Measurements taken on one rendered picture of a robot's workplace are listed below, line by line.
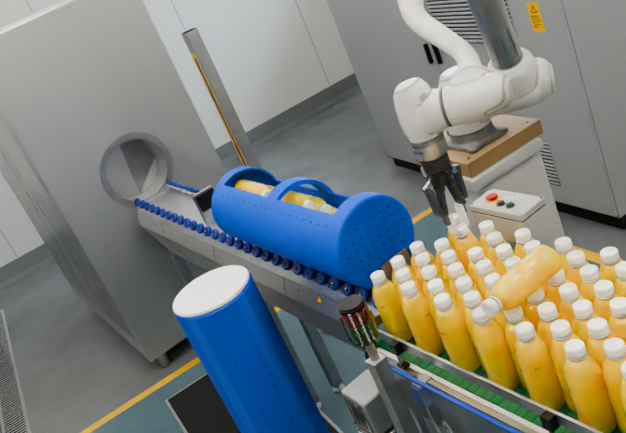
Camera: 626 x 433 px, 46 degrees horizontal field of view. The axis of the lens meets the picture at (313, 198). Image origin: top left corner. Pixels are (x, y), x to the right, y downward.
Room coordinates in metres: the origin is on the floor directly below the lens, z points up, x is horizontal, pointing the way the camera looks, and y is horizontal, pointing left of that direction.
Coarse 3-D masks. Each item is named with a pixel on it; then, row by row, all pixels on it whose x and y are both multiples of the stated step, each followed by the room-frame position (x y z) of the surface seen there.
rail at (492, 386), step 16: (384, 336) 1.69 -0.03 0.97; (416, 352) 1.57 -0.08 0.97; (448, 368) 1.47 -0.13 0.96; (480, 384) 1.37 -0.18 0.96; (496, 384) 1.33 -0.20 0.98; (512, 400) 1.28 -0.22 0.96; (528, 400) 1.24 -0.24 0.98; (560, 416) 1.16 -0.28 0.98; (576, 432) 1.14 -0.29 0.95; (592, 432) 1.09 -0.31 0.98
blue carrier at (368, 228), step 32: (224, 192) 2.63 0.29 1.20; (320, 192) 2.44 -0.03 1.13; (224, 224) 2.62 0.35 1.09; (256, 224) 2.36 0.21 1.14; (288, 224) 2.17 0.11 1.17; (320, 224) 2.02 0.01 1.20; (352, 224) 1.94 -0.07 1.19; (384, 224) 1.98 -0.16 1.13; (288, 256) 2.23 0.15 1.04; (320, 256) 2.00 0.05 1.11; (352, 256) 1.93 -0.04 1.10; (384, 256) 1.97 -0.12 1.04
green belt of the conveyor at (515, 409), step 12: (384, 348) 1.74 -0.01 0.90; (408, 360) 1.64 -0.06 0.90; (420, 360) 1.62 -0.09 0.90; (432, 372) 1.56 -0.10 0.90; (444, 372) 1.54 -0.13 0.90; (480, 372) 1.48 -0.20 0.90; (456, 384) 1.48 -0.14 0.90; (468, 384) 1.46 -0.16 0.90; (480, 396) 1.41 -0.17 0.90; (492, 396) 1.39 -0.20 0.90; (528, 396) 1.34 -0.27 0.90; (504, 408) 1.34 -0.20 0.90; (516, 408) 1.32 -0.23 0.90; (564, 408) 1.26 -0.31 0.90; (528, 420) 1.27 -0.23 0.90; (540, 420) 1.26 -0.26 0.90; (564, 432) 1.20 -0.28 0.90; (612, 432) 1.15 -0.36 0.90
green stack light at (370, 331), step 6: (372, 318) 1.41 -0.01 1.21; (366, 324) 1.40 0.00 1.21; (372, 324) 1.40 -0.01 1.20; (348, 330) 1.41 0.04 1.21; (354, 330) 1.40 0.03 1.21; (360, 330) 1.39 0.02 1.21; (366, 330) 1.39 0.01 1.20; (372, 330) 1.40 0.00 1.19; (354, 336) 1.40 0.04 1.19; (360, 336) 1.39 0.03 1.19; (366, 336) 1.39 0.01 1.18; (372, 336) 1.40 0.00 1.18; (354, 342) 1.41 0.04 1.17; (360, 342) 1.40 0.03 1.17; (366, 342) 1.39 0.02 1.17; (372, 342) 1.39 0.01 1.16
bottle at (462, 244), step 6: (468, 234) 1.80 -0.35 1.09; (456, 240) 1.81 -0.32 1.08; (462, 240) 1.79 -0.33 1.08; (468, 240) 1.79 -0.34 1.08; (474, 240) 1.79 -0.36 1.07; (456, 246) 1.80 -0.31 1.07; (462, 246) 1.79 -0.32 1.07; (468, 246) 1.78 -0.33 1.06; (474, 246) 1.78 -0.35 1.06; (462, 252) 1.79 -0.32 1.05; (462, 258) 1.79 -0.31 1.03; (468, 258) 1.78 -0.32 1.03; (468, 264) 1.78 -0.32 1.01
